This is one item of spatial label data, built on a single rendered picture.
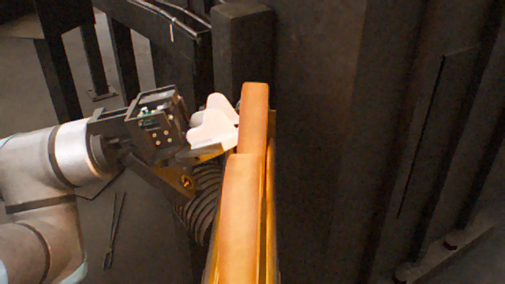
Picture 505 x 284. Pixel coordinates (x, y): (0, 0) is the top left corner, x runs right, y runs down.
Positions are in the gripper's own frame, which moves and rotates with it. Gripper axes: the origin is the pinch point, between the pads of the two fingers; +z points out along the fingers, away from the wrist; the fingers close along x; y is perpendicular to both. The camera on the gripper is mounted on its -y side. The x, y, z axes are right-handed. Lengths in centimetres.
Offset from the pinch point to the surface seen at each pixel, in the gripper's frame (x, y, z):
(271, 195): -6.8, -5.7, 1.2
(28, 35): 65, 5, -67
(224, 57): 27.3, -0.6, -6.6
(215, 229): -13.3, -3.3, -4.5
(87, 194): 64, -53, -80
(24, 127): 107, -41, -123
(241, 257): -22.0, 1.7, 0.4
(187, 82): 42.3, -10.3, -20.4
